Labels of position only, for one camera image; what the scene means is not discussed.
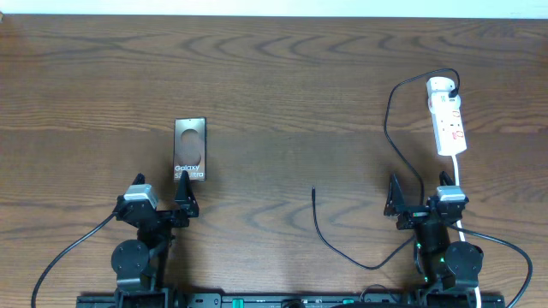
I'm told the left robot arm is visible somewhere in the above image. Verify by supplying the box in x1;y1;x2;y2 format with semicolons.
110;171;200;307

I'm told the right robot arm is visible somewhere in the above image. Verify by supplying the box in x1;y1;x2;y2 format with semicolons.
384;172;484;307

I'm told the white USB charger plug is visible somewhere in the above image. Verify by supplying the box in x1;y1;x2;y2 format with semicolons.
426;76;461;108

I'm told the white power strip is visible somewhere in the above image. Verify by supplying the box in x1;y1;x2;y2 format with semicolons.
428;92;467;157

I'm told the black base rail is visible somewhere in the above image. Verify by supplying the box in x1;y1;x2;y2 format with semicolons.
75;292;506;308

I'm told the black charging cable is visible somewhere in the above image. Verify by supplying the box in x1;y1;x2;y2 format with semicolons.
311;68;462;271

